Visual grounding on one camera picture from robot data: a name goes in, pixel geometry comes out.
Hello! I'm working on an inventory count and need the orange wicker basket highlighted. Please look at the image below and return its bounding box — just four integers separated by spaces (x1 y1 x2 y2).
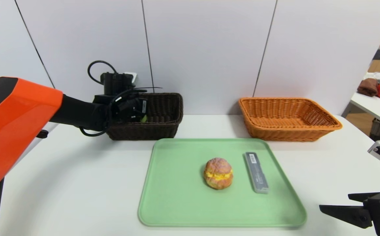
238 97 343 142

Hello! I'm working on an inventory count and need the white crumpled cloth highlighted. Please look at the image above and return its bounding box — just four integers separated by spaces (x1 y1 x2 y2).
364 72 380 84

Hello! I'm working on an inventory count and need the white side table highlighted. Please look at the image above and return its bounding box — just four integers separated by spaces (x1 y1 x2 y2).
350 73 380 129

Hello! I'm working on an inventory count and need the black left camera cable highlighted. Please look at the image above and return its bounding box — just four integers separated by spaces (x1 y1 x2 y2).
87 60 118 86

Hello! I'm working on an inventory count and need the grey translucent plastic case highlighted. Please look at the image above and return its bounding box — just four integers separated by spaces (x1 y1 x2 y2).
244 152 270 194

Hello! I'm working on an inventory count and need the light green plastic tray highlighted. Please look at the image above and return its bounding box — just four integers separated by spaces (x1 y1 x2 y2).
138 138 307 227

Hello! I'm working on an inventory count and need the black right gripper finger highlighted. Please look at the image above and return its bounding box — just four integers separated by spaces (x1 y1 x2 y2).
319 205 373 229
348 192 380 203

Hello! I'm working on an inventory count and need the cream bread bun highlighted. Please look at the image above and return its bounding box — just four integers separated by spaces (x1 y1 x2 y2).
204 157 233 190

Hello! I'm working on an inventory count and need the brown folded cloth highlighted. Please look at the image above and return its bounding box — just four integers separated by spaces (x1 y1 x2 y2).
357 78 378 97

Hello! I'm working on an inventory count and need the dark brown wicker basket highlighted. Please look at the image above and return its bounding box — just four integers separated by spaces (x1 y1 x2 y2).
105 93 184 141

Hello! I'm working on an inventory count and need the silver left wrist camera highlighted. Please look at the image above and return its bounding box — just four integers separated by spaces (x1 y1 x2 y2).
100 72 139 95

